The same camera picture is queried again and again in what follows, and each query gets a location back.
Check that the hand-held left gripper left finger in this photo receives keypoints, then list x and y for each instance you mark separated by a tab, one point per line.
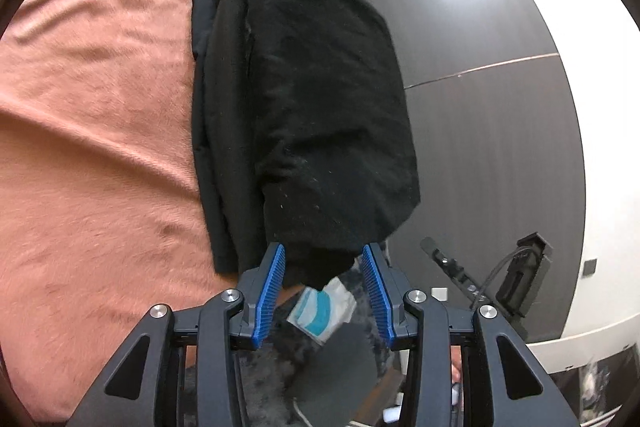
267	297

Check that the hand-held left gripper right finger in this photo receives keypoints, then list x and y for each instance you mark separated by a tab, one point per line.
377	297

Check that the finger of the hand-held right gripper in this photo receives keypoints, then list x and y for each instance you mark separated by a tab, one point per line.
450	269

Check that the black pants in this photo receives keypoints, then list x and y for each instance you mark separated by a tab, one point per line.
325	107

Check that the white and teal packet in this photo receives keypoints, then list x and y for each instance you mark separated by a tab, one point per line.
320	312

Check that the dark fuzzy trousers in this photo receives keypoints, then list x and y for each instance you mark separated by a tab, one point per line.
270	382

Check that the dark printed cloth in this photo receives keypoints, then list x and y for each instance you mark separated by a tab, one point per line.
600	387

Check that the folded black garment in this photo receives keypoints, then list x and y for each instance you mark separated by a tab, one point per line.
220	132

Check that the orange bed blanket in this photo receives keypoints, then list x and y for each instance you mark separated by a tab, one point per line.
100	107

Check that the wall socket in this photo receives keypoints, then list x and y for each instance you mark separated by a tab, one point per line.
590	268

